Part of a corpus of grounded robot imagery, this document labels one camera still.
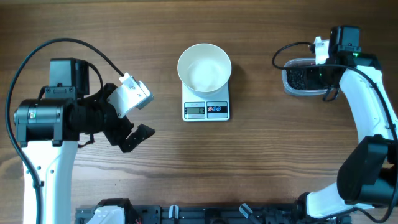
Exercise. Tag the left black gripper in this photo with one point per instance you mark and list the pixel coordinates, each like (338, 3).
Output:
(117, 136)

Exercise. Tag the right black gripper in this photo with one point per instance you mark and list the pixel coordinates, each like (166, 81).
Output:
(312, 82)

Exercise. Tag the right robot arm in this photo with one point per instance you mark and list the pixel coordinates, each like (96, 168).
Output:
(368, 177)

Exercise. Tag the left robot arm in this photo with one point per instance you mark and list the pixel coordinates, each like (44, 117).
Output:
(48, 129)

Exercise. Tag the white digital kitchen scale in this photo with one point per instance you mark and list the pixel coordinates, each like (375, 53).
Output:
(206, 108)

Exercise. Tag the white bowl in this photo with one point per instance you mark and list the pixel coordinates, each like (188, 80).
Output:
(204, 68)

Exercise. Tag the black beans in container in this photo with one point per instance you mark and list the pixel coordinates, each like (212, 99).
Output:
(297, 79)

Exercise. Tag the clear plastic container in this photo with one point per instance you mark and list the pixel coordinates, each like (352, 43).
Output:
(314, 83)

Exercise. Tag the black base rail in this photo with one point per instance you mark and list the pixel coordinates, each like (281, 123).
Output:
(120, 210)

